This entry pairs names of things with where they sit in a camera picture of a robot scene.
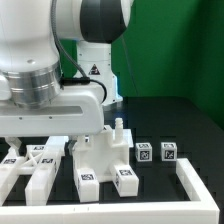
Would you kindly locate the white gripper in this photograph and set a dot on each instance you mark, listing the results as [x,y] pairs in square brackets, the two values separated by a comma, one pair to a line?
[77,110]

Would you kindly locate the white chair back frame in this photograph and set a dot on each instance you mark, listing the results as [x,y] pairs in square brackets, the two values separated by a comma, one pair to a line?
[41,163]

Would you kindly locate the white tagged cube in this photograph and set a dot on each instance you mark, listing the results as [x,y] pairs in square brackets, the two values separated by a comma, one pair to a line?
[168,151]
[143,152]

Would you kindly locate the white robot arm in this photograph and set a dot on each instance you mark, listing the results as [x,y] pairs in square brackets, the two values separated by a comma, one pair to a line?
[55,66]

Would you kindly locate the white U-shaped fence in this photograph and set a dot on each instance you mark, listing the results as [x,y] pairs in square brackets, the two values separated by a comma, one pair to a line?
[200,209]

